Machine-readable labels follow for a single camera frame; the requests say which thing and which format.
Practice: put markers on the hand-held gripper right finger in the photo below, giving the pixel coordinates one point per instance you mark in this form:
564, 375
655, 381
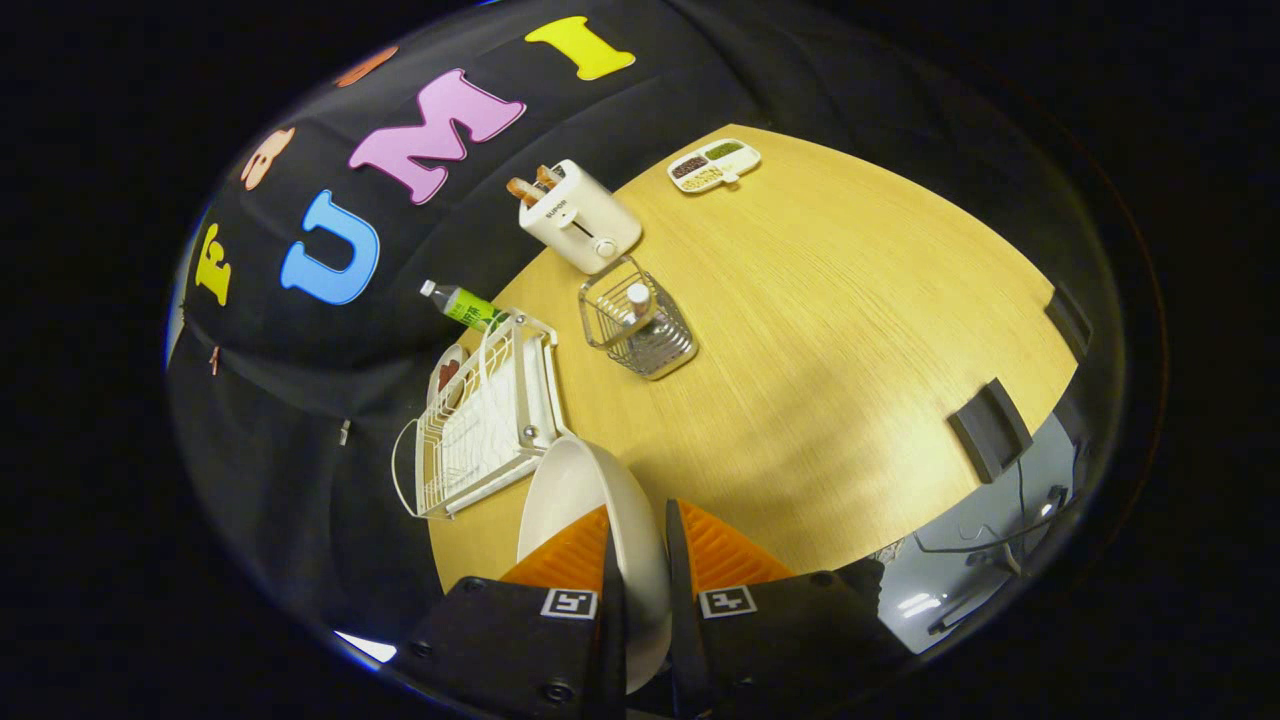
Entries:
682, 620

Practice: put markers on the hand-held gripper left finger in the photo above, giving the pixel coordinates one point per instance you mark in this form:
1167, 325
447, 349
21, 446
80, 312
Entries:
612, 640

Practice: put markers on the white plate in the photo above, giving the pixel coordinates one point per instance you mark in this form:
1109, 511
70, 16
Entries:
590, 480

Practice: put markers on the small plate with sausages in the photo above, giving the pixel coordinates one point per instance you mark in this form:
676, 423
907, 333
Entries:
452, 352

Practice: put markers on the red sausage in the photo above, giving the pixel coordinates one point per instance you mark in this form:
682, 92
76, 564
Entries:
448, 375

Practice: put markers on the dark grey table clamp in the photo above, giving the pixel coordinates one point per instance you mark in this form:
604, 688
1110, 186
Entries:
1068, 320
990, 430

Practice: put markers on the green label drink bottle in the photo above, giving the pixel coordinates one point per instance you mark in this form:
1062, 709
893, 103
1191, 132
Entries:
465, 307

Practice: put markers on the black backdrop cloth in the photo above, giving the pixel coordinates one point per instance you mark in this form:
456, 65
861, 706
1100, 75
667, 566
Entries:
300, 450

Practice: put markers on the white toaster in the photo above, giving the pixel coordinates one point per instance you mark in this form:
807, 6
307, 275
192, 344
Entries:
585, 225

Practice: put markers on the white divided snack tray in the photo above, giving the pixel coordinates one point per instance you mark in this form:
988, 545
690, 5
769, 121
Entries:
715, 165

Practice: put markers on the toasted bread slice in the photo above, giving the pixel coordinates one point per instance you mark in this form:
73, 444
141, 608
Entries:
547, 176
522, 190

